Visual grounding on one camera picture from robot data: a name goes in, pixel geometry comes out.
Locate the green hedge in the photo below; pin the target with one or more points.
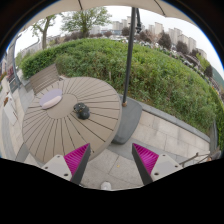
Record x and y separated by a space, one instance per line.
155 78

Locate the lavender mouse pad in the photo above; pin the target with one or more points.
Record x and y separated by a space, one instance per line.
50 95

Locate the pink wrist rest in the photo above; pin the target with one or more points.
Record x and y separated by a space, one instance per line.
51 102

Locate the round slatted outdoor table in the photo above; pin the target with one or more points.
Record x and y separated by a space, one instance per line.
58 130

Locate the slatted outdoor chair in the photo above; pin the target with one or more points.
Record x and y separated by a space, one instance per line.
44 78

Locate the dark parasol pole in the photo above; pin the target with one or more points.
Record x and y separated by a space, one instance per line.
129 55

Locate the black computer mouse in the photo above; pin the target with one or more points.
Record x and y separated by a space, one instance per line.
82 111

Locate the white shoe tip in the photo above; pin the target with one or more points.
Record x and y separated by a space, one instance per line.
106 186

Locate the beige parasol canopy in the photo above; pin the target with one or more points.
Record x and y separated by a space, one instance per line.
160 7

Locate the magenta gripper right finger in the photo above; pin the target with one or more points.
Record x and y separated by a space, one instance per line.
152 166

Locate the grey parasol base slab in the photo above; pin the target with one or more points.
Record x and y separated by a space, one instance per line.
130 118

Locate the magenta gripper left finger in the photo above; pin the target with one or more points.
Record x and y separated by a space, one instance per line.
70 167

